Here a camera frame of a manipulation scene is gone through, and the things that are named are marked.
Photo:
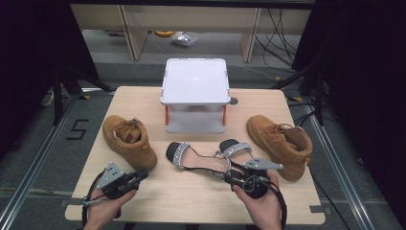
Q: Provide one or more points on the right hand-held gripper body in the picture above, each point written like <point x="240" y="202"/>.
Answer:
<point x="255" y="183"/>

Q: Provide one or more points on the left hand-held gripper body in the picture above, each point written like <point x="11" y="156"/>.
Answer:
<point x="116" y="185"/>

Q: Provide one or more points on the white two-tier shoe rack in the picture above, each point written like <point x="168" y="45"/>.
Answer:
<point x="195" y="83"/>

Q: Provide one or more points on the person's left hand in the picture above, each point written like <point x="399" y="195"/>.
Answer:
<point x="103" y="207"/>

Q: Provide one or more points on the person's right hand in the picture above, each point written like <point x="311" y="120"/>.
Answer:
<point x="265" y="211"/>

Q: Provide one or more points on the tan suede boot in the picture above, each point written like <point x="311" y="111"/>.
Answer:
<point x="134" y="147"/>
<point x="284" y="147"/>

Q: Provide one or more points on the round grey table grommet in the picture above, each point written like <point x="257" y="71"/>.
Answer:
<point x="233" y="101"/>

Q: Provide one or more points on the black metal stand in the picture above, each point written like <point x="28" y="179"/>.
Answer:
<point x="58" y="96"/>
<point x="319" y="96"/>

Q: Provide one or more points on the clear plastic bag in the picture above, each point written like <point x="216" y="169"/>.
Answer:
<point x="184" y="39"/>

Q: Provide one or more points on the yellow banana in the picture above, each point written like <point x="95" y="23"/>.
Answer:
<point x="164" y="33"/>

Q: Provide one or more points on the light wooden desk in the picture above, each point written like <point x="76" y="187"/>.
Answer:
<point x="191" y="17"/>

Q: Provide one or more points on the grey table bracket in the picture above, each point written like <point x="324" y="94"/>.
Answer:
<point x="316" y="209"/>
<point x="72" y="202"/>

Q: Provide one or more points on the aluminium floor rail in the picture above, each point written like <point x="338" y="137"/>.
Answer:
<point x="338" y="166"/>
<point x="35" y="159"/>

